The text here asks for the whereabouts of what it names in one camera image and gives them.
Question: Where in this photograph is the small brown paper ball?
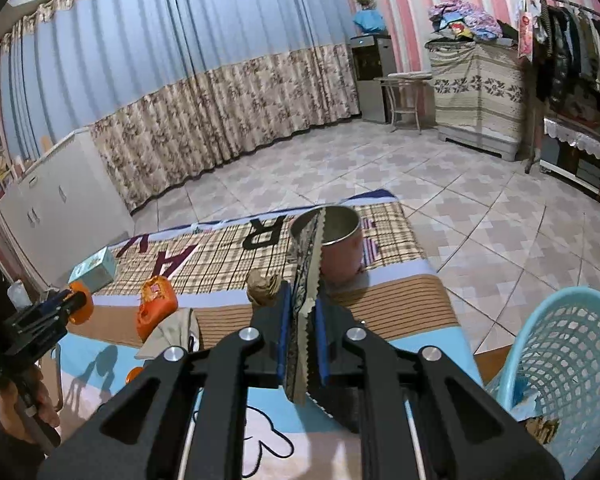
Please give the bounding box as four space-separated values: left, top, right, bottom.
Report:
247 269 282 309

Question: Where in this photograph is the orange tangerine back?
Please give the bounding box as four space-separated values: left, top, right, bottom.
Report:
67 281 94 325

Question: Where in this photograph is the orange snack wrapper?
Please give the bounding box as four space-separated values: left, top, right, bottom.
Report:
135 275 178 341

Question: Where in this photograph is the brown paper bag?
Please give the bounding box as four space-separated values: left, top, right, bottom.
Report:
135 309 201 361

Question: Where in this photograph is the person hand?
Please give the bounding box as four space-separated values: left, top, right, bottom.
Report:
0 364 62 446

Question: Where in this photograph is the pink metal-lined cup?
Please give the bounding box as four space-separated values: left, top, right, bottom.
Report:
290 205 363 286

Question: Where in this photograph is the black textured flat case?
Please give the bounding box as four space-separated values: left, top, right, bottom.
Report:
306 299 366 434

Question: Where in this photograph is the teal tissue box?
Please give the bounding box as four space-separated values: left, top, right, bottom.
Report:
69 246 117 292

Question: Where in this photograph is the cartoon patterned table cloth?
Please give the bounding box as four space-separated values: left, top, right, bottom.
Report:
38 190 483 479

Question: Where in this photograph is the white cabinet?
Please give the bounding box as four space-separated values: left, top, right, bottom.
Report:
0 128 134 285

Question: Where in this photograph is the small stool table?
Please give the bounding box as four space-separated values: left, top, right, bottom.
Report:
376 70 432 132

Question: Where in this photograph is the light blue plastic basket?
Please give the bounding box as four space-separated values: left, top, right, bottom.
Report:
486 286 600 479

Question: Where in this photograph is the water dispenser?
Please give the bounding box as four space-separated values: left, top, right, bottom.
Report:
350 35 396 124

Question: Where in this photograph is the blue floral curtain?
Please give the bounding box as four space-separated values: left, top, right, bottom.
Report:
0 0 358 209

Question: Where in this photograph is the cloth covered cabinet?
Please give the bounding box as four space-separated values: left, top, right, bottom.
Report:
427 40 526 162

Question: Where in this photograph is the low bench with lace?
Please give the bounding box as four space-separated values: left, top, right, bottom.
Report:
539 117 600 202

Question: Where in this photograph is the pile of clothes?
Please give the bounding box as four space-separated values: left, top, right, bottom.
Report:
428 0 519 44

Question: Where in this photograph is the clothes rack with garments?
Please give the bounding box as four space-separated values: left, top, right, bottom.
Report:
517 0 600 166

